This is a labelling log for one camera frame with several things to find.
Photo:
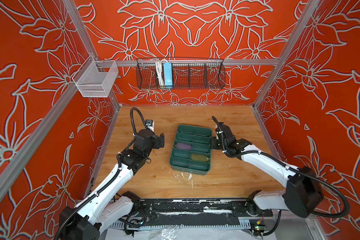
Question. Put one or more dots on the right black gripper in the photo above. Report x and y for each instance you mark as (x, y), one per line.
(213, 142)

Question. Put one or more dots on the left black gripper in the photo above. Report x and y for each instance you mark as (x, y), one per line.
(156, 139)

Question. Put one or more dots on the green striped sock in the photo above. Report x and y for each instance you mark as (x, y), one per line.
(199, 158)

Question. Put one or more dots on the purple striped sock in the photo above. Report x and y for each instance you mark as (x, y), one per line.
(183, 146)

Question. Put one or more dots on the green compartment tray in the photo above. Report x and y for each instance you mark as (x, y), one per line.
(200, 139)

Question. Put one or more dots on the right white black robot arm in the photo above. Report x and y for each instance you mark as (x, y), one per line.
(303, 189)

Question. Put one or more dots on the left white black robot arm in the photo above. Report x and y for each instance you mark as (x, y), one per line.
(94, 214)

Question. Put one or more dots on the light blue box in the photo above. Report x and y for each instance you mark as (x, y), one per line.
(168, 75)

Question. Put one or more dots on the clear acrylic box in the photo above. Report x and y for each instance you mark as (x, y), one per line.
(95, 79)

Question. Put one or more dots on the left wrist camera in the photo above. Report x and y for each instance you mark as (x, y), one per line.
(150, 124)

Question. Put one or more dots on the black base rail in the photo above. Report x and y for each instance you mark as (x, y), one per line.
(201, 213)

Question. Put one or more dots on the black wire basket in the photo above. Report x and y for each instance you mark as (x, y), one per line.
(188, 73)

